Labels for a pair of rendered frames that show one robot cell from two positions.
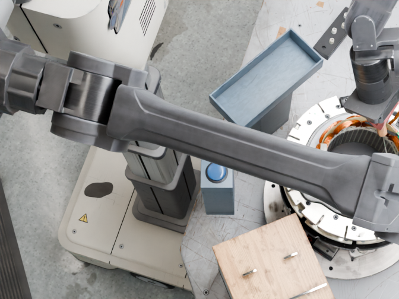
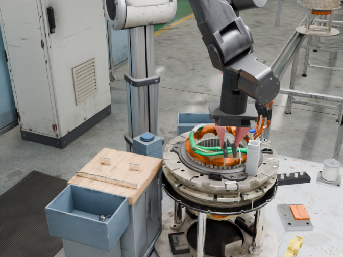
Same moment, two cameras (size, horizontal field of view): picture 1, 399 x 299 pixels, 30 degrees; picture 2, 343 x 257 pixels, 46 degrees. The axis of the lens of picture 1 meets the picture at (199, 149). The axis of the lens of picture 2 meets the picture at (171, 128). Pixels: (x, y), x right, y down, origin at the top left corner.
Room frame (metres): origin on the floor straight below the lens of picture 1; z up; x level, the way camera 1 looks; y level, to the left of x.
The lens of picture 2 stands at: (-0.49, -0.73, 1.67)
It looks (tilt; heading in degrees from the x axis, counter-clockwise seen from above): 27 degrees down; 32
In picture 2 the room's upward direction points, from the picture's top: straight up
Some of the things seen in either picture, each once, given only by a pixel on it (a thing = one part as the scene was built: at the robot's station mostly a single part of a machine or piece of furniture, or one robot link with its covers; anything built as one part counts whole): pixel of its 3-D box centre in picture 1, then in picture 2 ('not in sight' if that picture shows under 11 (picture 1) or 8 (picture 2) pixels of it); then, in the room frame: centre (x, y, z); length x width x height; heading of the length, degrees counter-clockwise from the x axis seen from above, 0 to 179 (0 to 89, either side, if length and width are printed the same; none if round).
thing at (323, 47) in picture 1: (336, 32); (289, 178); (0.86, -0.42, 0.79); 0.15 x 0.05 x 0.02; 132
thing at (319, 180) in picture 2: not in sight; (331, 169); (0.95, -0.54, 0.83); 0.09 x 0.09 x 0.10; 9
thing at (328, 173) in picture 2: not in sight; (330, 170); (0.95, -0.54, 0.82); 0.06 x 0.06 x 0.06
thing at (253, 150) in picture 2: not in sight; (252, 157); (0.36, -0.43, 1.14); 0.03 x 0.03 x 0.09; 15
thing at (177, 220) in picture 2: not in sight; (177, 197); (0.39, -0.19, 0.91); 0.02 x 0.02 x 0.21
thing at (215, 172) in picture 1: (216, 171); (147, 136); (0.47, -0.03, 1.04); 0.04 x 0.04 x 0.01
